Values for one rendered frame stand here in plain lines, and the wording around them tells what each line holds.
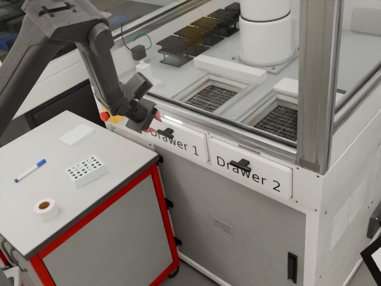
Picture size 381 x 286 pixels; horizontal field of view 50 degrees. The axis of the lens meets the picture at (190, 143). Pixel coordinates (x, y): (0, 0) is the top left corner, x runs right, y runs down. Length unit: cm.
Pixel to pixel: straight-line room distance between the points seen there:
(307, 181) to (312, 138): 15
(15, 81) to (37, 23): 11
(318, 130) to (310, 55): 20
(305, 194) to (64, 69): 131
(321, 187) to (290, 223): 24
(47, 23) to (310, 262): 107
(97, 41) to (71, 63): 132
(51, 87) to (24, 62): 131
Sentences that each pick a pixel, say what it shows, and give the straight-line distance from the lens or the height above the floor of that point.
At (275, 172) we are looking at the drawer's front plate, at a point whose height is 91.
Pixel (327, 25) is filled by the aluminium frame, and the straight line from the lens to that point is 92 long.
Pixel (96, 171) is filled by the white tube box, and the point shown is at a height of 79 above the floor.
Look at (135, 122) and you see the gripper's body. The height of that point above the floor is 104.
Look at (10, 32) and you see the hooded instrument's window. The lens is 193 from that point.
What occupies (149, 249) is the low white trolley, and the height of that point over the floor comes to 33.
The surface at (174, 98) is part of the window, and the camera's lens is 137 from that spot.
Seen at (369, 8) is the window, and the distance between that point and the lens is 113.
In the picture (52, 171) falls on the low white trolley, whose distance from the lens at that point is 164.
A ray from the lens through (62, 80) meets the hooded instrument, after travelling 206.
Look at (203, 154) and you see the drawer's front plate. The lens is 136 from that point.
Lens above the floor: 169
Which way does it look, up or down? 36 degrees down
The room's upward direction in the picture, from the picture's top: 10 degrees counter-clockwise
